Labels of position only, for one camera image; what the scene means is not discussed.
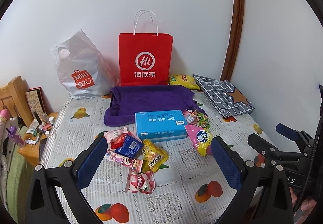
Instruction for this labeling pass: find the pink yellow snack packet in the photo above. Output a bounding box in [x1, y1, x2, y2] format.
[185, 125, 213, 157]

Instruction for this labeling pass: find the green snack packet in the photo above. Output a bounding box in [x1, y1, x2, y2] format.
[183, 109, 210, 128]

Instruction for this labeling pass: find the light pink pastry packet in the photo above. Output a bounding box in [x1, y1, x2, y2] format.
[104, 126, 128, 143]

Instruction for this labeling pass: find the red candy packet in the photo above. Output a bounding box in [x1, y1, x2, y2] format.
[110, 133, 128, 150]

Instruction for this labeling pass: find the pink bear Lotso snack packet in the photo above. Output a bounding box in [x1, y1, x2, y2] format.
[104, 149, 143, 174]

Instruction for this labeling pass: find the pink strawberry snack packet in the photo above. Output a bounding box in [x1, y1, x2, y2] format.
[125, 169, 156, 195]

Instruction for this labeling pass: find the blue snack packet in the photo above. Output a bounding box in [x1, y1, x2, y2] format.
[115, 135, 144, 158]

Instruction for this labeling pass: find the yellow triangular snack packet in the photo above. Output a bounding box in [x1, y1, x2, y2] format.
[142, 139, 169, 173]

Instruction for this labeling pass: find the right hand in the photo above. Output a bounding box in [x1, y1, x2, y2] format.
[288, 187, 319, 224]

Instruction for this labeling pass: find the grey checkered star pouch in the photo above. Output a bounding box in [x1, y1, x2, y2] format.
[193, 74, 255, 118]

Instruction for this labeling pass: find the wooden nightstand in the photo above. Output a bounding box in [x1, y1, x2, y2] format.
[18, 118, 49, 167]

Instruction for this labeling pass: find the purple bottle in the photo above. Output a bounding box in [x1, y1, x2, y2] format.
[6, 126, 25, 148]

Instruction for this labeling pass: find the fruit print tablecloth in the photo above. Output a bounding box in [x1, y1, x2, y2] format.
[39, 87, 276, 224]

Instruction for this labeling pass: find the yellow chips bag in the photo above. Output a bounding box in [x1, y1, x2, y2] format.
[169, 74, 200, 90]

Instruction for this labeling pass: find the blue tissue pack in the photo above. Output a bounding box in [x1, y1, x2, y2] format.
[135, 110, 187, 142]

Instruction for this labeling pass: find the wooden headboard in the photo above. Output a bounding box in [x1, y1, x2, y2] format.
[0, 76, 33, 127]

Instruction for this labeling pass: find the purple towel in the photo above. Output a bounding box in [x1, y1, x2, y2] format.
[104, 85, 205, 127]

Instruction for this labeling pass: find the white Miniso plastic bag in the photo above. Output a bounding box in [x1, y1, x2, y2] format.
[50, 30, 119, 99]

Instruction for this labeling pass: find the red paper shopping bag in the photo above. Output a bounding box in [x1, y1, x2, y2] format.
[118, 10, 174, 86]

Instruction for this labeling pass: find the brown wooden door frame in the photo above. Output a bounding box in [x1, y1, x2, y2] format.
[221, 0, 245, 80]

